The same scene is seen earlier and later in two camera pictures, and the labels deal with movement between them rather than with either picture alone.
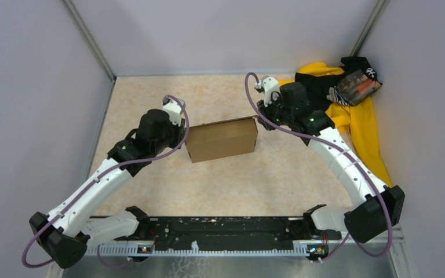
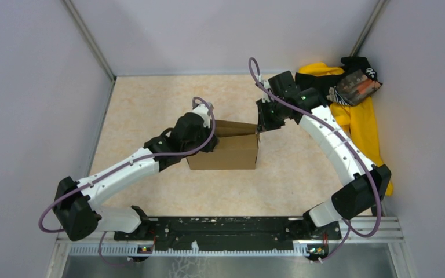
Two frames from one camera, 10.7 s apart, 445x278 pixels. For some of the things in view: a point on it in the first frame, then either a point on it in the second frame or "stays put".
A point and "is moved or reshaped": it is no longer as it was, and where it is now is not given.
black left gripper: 179,134 → 211,146
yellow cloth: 364,126 stays put
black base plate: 185,230 stays put
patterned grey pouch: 354,89 stays put
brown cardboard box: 222,139 is moved or reshaped
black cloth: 317,87 stays put
